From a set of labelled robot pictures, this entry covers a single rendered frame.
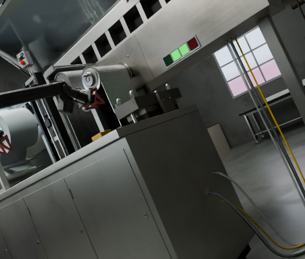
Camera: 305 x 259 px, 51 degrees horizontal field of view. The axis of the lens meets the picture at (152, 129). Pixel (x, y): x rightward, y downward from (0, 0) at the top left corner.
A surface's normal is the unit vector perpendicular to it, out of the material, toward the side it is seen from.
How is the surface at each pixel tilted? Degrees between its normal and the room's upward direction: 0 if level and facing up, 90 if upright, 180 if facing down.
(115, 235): 90
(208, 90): 90
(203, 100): 90
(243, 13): 90
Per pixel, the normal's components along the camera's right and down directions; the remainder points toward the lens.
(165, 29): -0.60, 0.22
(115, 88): 0.69, -0.34
